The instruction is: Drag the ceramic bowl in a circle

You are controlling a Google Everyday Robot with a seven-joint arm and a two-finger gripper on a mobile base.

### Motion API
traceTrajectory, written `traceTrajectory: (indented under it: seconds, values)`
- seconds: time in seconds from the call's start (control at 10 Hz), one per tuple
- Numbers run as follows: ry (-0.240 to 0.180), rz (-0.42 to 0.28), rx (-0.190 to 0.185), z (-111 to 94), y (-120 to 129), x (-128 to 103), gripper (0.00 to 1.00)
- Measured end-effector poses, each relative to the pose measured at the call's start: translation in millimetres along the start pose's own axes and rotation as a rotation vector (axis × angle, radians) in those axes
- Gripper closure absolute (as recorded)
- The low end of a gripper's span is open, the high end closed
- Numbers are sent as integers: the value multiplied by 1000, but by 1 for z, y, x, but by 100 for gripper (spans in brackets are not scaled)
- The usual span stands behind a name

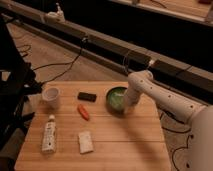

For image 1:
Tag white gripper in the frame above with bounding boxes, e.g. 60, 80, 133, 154
124, 87, 141, 114

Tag green ceramic bowl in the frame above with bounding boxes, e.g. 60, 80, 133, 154
106, 86, 126, 113

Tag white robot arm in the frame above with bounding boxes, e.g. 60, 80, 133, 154
124, 70, 213, 171

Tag black rectangular block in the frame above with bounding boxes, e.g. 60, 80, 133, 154
78, 92, 97, 102

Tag orange toy carrot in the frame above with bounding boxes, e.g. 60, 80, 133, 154
77, 104, 90, 121

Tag white paper cup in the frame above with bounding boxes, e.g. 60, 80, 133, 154
42, 87, 60, 109

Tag white tube with label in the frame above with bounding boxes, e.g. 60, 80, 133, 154
41, 115, 56, 153

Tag black equipment stand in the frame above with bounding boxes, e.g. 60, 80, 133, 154
0, 14, 44, 158

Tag long metal rail beam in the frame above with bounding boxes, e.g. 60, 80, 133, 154
0, 0, 213, 103

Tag black cables at right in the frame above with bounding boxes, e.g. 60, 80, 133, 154
159, 109, 201, 171

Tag black floor cable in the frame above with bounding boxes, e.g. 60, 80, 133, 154
32, 39, 88, 84

